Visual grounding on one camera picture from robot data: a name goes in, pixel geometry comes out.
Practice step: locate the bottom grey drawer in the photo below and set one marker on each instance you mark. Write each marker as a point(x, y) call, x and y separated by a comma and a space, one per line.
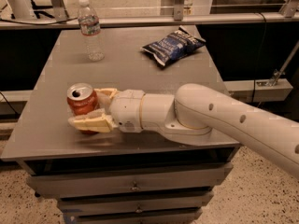
point(171, 216)

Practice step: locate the grey drawer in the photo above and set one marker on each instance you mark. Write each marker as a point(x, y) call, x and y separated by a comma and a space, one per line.
point(136, 203)
point(129, 181)
point(171, 216)

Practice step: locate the clear plastic water bottle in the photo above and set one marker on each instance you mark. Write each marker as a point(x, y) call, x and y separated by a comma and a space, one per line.
point(89, 25)

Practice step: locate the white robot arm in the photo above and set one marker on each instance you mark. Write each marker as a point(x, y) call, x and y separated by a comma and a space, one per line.
point(190, 115)

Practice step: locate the top grey drawer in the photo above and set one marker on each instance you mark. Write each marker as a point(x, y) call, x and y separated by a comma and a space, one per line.
point(129, 181)

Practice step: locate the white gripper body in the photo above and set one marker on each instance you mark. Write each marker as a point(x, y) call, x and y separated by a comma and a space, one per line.
point(127, 110)

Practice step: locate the blue chip bag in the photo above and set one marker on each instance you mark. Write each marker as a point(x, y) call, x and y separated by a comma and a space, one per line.
point(174, 47)

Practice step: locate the red coca-cola can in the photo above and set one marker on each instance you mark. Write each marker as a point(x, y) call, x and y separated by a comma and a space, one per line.
point(82, 99)

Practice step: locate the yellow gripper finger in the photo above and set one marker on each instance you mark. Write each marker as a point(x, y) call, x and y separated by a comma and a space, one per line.
point(96, 121)
point(106, 95)

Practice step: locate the white pipe leg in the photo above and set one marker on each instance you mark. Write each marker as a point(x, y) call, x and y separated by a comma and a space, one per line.
point(22, 9)

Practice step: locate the grey metal railing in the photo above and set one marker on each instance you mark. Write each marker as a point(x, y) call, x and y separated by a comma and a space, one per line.
point(152, 21)

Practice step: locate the grey drawer cabinet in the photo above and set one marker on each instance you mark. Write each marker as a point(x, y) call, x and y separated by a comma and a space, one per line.
point(43, 143)

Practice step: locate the middle grey drawer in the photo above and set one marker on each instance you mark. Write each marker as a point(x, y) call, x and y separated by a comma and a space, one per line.
point(136, 203)

